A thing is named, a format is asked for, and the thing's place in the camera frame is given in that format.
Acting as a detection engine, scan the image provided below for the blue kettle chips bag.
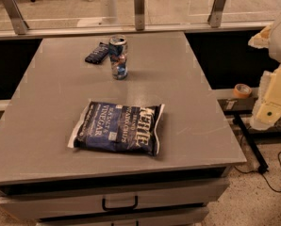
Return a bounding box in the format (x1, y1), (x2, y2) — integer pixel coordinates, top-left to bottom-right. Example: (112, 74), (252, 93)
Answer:
(68, 101), (165, 156)

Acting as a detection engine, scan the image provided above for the left metal railing bracket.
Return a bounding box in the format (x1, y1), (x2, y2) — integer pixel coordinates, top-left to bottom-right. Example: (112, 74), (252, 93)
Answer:
(1, 0), (28, 35)

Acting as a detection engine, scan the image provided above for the orange tape roll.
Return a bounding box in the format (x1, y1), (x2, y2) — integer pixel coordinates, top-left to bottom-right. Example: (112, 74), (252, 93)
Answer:
(233, 84), (252, 99)

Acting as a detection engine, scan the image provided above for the blue silver redbull can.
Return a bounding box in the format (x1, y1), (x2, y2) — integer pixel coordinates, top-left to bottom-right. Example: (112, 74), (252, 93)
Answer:
(108, 35), (127, 80)

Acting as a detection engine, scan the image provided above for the right metal railing bracket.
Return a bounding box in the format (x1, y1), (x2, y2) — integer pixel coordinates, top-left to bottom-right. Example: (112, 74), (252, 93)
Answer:
(207, 0), (226, 28)

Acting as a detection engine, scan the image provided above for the metal railing bracket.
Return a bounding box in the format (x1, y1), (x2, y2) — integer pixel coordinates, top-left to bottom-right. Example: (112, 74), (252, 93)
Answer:
(1, 0), (28, 35)
(134, 0), (145, 31)
(207, 0), (226, 28)

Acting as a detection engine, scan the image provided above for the middle metal railing bracket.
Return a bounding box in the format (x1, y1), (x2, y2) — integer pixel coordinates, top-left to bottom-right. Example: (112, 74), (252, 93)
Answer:
(134, 0), (145, 31)

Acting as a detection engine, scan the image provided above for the lower grey drawer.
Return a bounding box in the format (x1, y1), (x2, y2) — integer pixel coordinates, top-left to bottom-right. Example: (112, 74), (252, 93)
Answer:
(36, 207), (208, 226)

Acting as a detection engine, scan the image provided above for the black metal leg bar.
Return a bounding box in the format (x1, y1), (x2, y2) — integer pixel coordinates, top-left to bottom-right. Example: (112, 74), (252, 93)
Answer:
(233, 113), (269, 175)

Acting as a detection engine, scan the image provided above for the black drawer handle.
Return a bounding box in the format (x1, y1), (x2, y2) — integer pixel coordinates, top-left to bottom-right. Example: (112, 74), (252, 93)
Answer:
(101, 196), (139, 212)

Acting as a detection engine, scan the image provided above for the upper grey drawer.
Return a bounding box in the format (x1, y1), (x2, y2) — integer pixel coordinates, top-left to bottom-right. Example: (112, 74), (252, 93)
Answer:
(0, 178), (229, 219)

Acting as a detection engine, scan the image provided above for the grey drawer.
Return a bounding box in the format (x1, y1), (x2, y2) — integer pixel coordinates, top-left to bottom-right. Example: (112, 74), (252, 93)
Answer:
(36, 207), (208, 226)
(0, 178), (229, 219)

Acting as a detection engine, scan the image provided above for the black floor cable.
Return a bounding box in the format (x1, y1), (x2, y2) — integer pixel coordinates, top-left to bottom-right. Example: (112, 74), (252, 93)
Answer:
(234, 125), (281, 194)

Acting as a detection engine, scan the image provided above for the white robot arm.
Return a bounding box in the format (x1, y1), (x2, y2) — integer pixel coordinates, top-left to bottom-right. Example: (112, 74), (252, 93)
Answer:
(248, 13), (281, 131)

